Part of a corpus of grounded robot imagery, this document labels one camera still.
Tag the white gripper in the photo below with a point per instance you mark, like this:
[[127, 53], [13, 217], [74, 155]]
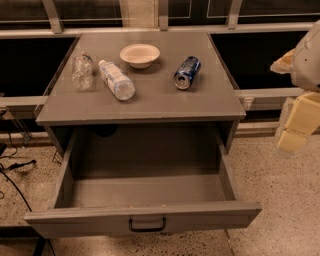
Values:
[[307, 65]]

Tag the blue label plastic bottle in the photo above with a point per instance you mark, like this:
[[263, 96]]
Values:
[[118, 82]]

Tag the grey drawer cabinet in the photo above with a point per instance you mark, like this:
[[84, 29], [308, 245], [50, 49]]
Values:
[[210, 98]]

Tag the open grey top drawer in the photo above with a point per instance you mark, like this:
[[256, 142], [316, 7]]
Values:
[[180, 173]]

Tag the clear crumpled plastic bottle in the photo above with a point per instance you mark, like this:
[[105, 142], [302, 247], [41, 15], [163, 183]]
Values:
[[82, 72]]

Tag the blue soda can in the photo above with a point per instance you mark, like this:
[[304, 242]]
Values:
[[186, 73]]

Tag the black drawer handle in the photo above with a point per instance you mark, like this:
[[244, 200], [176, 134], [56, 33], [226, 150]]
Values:
[[147, 226]]

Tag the metal railing frame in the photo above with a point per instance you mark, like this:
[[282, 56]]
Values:
[[30, 19]]

